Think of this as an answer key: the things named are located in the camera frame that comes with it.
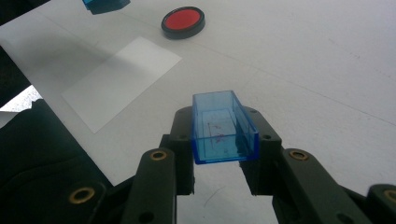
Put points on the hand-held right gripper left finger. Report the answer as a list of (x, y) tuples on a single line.
[(183, 168)]

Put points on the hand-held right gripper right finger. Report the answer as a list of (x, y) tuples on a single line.
[(264, 174)]

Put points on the blue transparent stamp cap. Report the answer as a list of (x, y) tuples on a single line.
[(221, 130)]

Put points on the white paper sheet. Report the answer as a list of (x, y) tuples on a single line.
[(121, 81)]

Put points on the red ink pad black rim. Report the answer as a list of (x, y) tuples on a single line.
[(182, 20)]

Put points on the dark cloth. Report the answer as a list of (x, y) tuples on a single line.
[(34, 143)]

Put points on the blue transparent plastic box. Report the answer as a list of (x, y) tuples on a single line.
[(107, 5)]

